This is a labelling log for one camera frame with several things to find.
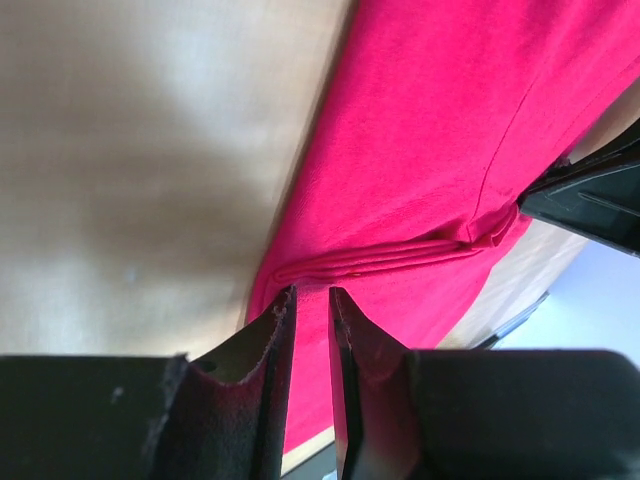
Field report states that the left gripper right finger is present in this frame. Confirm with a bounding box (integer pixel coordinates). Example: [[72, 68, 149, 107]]
[[329, 288, 639, 479]]

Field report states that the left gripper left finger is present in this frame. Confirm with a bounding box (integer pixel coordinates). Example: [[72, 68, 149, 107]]
[[1, 287, 296, 479]]

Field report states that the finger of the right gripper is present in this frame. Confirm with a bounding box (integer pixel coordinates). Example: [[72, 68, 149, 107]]
[[518, 129, 639, 258]]

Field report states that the crimson t shirt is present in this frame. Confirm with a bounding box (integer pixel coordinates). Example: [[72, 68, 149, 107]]
[[248, 1, 639, 450]]

